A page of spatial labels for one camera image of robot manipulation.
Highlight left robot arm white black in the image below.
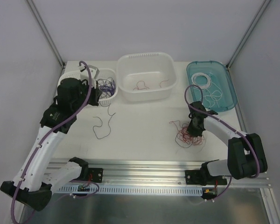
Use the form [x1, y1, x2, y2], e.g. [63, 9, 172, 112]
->
[0, 78, 102, 211]

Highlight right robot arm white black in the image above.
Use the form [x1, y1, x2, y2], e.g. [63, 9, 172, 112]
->
[187, 101, 268, 186]

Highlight white perforated basket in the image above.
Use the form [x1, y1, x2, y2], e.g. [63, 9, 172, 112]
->
[58, 66, 119, 107]

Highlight teal transparent plastic tray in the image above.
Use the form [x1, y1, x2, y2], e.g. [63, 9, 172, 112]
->
[186, 61, 238, 112]

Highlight white plastic tub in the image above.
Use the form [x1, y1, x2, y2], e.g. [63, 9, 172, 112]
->
[116, 52, 178, 102]

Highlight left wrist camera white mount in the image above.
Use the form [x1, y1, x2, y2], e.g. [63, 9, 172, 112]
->
[78, 64, 100, 82]

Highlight purple wire bundle in basket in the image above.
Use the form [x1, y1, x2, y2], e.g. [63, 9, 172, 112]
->
[95, 76, 118, 100]

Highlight loose white wires in tray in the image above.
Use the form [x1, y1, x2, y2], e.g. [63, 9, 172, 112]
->
[199, 81, 224, 109]

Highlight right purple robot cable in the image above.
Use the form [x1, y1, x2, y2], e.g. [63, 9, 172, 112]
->
[184, 85, 259, 203]

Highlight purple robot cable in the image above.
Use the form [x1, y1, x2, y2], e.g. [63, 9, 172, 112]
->
[184, 85, 259, 203]
[11, 61, 100, 224]

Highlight coiled white wire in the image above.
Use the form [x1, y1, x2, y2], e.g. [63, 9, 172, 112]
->
[191, 72, 212, 89]

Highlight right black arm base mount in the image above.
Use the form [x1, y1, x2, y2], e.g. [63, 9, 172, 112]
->
[185, 170, 227, 186]

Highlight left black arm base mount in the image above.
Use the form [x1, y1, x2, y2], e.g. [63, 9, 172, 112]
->
[87, 168, 104, 183]

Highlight aluminium mounting rail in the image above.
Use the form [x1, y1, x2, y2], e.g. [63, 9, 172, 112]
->
[45, 159, 273, 188]

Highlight left aluminium frame post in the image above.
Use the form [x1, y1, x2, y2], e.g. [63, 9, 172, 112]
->
[25, 0, 65, 68]

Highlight aluminium frame post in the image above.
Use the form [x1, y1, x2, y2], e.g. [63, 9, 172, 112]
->
[25, 0, 65, 68]
[226, 0, 272, 71]

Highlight white slotted cable duct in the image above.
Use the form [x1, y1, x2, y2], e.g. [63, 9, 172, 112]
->
[57, 184, 203, 196]

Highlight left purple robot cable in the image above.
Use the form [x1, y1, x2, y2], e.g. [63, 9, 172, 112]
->
[11, 61, 100, 224]

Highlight right aluminium frame post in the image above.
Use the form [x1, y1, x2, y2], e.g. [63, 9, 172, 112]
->
[226, 0, 272, 71]

